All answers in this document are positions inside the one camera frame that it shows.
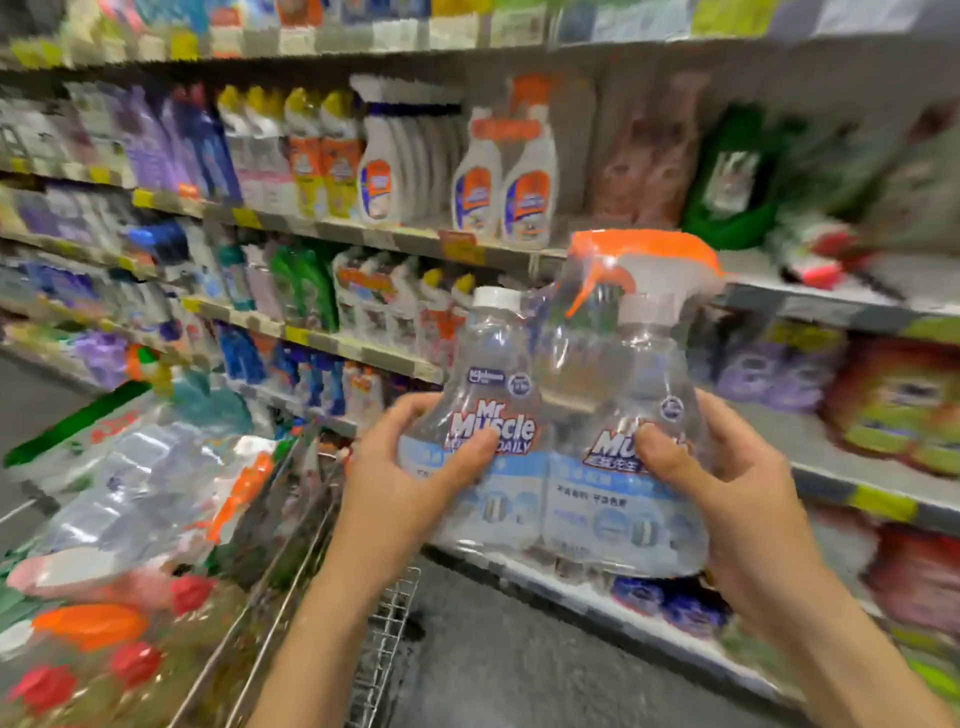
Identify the person's left hand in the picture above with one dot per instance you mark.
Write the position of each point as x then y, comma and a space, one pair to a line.
398, 518

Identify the person's right hand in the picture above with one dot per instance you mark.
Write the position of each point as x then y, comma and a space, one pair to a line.
765, 540

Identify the clear-wrapped orange-trigger spray pack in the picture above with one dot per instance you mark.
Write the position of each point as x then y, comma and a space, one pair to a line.
600, 510
150, 480

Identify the purple yellow-banded cleaner bottle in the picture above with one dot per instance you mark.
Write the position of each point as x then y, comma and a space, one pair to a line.
750, 360
810, 368

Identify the red green-label detergent pouch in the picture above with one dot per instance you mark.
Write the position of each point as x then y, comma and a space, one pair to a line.
885, 398

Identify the cluster of blue cleaner bottles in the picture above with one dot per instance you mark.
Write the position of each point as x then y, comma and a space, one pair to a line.
285, 368

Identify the yellow-capped pink-label cleaner bottle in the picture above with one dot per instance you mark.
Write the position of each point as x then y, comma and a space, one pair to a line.
435, 315

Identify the clear-wrapped white bottle pack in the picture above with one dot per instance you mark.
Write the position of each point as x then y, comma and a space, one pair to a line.
375, 293

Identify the cluster of green cleaner bottles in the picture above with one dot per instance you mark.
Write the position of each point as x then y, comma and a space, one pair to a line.
300, 285

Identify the slim white red-capped bottle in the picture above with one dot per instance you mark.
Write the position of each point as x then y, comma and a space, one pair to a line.
810, 255

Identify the cluster of yellow red-capped bottles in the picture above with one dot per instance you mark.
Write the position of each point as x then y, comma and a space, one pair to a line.
135, 683

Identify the orange white spray bottle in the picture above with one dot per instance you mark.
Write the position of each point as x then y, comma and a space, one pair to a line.
90, 624

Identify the white orange-trigger spray bottle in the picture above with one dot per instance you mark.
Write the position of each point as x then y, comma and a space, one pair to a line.
477, 188
528, 180

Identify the large green white cleaner pouch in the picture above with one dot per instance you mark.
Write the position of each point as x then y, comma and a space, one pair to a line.
60, 428

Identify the green capped cleaner bottle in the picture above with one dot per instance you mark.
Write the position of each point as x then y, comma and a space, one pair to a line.
735, 180

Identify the row of yellow-capped cleaner bottles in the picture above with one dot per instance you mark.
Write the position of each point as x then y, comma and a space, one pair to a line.
285, 150

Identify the pink cleaner bottle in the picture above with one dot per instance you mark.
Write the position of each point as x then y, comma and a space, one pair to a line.
645, 150

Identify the row of purple cleaner bottles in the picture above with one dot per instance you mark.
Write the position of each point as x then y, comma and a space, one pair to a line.
165, 143

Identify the person's right forearm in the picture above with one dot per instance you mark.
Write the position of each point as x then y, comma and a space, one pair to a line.
855, 668

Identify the grey shopping cart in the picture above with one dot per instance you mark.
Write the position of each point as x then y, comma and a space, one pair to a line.
360, 645

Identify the yellow price tag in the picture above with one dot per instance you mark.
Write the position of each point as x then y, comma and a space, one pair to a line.
882, 503

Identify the orange promo sign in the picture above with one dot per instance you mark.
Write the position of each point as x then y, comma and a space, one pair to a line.
461, 245

